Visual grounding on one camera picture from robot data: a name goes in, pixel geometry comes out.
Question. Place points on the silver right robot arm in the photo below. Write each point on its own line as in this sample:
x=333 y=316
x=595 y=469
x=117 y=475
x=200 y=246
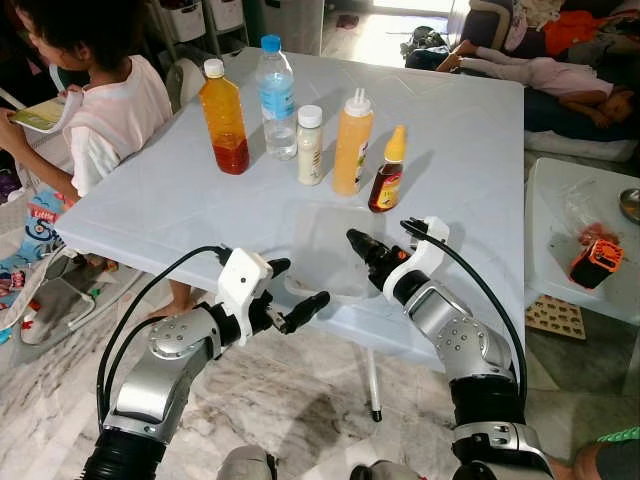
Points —
x=455 y=335

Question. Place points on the dark sauce bottle yellow cap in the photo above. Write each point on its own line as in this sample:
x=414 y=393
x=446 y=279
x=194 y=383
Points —
x=386 y=185

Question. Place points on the orange squeeze bottle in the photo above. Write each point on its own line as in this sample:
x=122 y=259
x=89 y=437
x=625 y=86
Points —
x=352 y=150

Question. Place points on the small white bottle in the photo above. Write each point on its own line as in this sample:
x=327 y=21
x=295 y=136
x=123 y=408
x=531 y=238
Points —
x=310 y=150

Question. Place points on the white plastic table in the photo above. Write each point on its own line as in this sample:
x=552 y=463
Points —
x=450 y=130

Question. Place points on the grey robot left leg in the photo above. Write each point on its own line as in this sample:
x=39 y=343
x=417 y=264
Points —
x=245 y=465

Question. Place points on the grey robot leg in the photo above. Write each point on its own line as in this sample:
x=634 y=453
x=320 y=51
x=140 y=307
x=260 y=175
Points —
x=245 y=465
x=380 y=472

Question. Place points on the amber liquid bottle white cap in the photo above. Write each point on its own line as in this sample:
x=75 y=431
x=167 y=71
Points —
x=224 y=115

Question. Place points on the clear water bottle blue cap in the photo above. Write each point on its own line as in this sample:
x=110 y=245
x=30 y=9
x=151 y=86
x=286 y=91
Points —
x=277 y=100

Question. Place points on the grey robot right leg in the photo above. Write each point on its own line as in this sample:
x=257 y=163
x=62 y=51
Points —
x=380 y=472

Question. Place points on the wooden patterned board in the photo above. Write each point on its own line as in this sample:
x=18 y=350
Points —
x=555 y=318

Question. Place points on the small white side table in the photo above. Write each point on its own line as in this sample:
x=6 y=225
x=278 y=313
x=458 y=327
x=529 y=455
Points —
x=560 y=200

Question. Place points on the seated child in white shirt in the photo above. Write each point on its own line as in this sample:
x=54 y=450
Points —
x=120 y=110

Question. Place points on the white mattress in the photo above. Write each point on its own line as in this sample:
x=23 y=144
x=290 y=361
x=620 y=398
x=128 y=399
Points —
x=580 y=147

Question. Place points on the cartoon print bag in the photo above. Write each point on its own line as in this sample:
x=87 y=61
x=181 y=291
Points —
x=30 y=240

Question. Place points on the metal bowl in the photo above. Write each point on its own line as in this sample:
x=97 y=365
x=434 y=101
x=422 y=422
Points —
x=630 y=205

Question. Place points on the lying child in pink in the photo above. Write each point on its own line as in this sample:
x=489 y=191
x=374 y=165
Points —
x=560 y=80

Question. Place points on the white plastic drawer unit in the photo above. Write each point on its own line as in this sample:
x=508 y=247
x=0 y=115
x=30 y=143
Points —
x=200 y=15

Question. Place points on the yellow green book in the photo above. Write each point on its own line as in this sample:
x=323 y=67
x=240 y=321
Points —
x=40 y=115

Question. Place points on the bare person leg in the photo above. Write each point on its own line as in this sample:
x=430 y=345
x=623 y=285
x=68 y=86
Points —
x=590 y=465

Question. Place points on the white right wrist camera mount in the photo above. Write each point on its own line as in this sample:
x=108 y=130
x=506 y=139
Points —
x=425 y=258

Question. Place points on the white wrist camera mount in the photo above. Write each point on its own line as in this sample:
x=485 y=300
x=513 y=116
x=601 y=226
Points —
x=425 y=258
x=240 y=280

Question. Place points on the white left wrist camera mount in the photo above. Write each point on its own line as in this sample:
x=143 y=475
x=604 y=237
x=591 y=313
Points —
x=240 y=280

